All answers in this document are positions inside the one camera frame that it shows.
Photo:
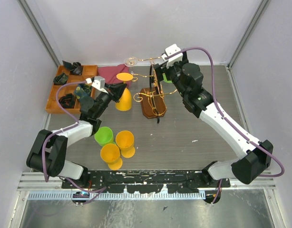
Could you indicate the orange goblet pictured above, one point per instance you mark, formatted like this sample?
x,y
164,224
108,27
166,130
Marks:
x,y
110,154
125,101
125,141

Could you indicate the clear wine glass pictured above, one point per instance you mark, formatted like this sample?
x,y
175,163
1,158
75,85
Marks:
x,y
130,62

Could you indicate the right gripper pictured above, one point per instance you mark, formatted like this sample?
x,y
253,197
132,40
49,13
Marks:
x,y
159,70

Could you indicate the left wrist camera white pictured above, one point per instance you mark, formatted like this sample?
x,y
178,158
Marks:
x,y
98,83

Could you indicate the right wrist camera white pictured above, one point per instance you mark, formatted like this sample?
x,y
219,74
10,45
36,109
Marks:
x,y
171,55

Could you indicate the dark navy folded cloth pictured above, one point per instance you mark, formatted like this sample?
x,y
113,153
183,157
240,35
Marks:
x,y
74,68

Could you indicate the blue yellow floral cloth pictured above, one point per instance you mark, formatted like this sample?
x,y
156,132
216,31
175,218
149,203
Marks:
x,y
82,90

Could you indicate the gold wire glass rack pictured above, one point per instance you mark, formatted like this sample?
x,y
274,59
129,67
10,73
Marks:
x,y
152,98

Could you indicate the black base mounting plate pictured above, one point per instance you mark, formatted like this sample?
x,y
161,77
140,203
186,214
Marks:
x,y
144,181

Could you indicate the orange goblet front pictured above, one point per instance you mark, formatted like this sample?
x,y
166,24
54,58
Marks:
x,y
110,154

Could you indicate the maroon cloth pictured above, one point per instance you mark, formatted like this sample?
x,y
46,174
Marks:
x,y
109,73

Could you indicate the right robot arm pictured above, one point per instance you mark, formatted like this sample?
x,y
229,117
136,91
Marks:
x,y
253,155

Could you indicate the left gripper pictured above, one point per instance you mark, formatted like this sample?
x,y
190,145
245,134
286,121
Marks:
x,y
116,90

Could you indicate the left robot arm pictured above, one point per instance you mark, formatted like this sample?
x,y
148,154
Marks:
x,y
48,153

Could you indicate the dark green patterned cloth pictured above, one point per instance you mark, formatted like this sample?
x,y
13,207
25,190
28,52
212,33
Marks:
x,y
60,79

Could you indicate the green goblet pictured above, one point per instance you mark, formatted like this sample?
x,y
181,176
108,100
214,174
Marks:
x,y
104,136
165,79

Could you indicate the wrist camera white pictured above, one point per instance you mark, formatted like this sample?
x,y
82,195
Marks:
x,y
171,55
98,83

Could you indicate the black red cloth bundle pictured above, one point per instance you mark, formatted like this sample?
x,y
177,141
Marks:
x,y
67,101

